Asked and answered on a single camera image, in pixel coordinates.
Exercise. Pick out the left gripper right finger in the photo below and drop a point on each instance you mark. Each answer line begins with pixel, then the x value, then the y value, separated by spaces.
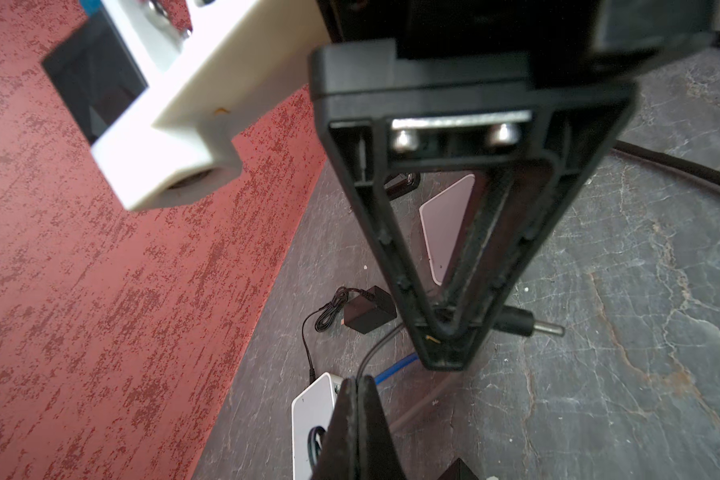
pixel 376 454

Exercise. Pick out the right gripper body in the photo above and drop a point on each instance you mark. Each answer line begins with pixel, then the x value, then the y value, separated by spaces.
pixel 394 45

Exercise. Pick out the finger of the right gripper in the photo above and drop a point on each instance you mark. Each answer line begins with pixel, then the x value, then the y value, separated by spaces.
pixel 529 152

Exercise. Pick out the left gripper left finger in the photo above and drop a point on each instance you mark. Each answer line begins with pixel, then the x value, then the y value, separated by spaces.
pixel 339 452

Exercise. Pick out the white switch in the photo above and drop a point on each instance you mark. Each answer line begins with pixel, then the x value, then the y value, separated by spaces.
pixel 313 407
pixel 441 219

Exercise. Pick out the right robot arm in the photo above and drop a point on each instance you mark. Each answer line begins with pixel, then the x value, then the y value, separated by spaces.
pixel 684 162

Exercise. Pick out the black stapler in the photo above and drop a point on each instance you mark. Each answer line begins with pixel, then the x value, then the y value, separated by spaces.
pixel 397 186

